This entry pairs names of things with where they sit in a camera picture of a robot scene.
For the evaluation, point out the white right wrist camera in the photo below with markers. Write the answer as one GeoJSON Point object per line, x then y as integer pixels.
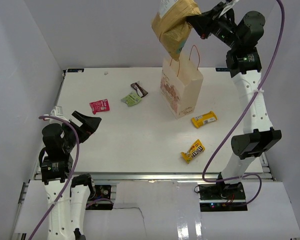
{"type": "Point", "coordinates": [228, 6]}

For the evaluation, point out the blue right corner label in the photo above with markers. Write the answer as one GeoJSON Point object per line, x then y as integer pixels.
{"type": "Point", "coordinates": [222, 69]}

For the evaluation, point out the aluminium front table rail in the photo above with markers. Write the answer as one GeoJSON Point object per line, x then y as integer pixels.
{"type": "Point", "coordinates": [156, 176]}

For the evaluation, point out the light green snack packet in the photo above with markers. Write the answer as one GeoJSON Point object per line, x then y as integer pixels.
{"type": "Point", "coordinates": [131, 99]}

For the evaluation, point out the brown chocolate bar wrapper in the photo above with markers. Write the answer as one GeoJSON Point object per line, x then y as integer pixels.
{"type": "Point", "coordinates": [141, 92]}

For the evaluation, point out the red candy packet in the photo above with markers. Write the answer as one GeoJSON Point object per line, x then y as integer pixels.
{"type": "Point", "coordinates": [99, 106]}

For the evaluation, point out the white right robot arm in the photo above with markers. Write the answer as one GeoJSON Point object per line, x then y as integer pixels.
{"type": "Point", "coordinates": [253, 133]}

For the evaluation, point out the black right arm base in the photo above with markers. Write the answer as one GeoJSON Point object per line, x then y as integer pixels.
{"type": "Point", "coordinates": [212, 199]}

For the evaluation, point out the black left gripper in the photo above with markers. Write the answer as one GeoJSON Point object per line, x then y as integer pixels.
{"type": "Point", "coordinates": [90, 124]}

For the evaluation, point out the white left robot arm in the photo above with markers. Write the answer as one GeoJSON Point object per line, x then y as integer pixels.
{"type": "Point", "coordinates": [67, 195]}

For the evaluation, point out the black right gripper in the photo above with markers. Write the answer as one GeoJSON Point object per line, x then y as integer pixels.
{"type": "Point", "coordinates": [201, 24]}

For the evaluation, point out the yellow snack bar wrapper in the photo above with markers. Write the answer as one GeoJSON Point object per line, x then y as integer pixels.
{"type": "Point", "coordinates": [204, 119]}

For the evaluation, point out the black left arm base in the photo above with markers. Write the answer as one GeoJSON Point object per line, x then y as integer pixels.
{"type": "Point", "coordinates": [100, 194]}

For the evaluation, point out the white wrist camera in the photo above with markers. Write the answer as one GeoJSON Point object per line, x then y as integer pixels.
{"type": "Point", "coordinates": [57, 111]}
{"type": "Point", "coordinates": [228, 6]}

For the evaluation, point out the blue left corner label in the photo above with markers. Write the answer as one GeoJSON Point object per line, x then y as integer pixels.
{"type": "Point", "coordinates": [75, 70]}

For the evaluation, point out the brown kettle chips bag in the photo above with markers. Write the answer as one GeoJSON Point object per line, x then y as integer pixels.
{"type": "Point", "coordinates": [170, 24]}

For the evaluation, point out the white paper bag orange handles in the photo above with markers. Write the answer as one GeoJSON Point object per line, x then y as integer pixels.
{"type": "Point", "coordinates": [181, 82]}

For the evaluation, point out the blue corner label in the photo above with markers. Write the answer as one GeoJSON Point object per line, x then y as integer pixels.
{"type": "Point", "coordinates": [75, 70]}
{"type": "Point", "coordinates": [222, 69]}

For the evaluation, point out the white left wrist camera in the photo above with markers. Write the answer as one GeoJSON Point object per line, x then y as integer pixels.
{"type": "Point", "coordinates": [57, 111]}

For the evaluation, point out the yellow M&M's candy packet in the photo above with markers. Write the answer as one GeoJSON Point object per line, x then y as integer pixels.
{"type": "Point", "coordinates": [195, 149]}

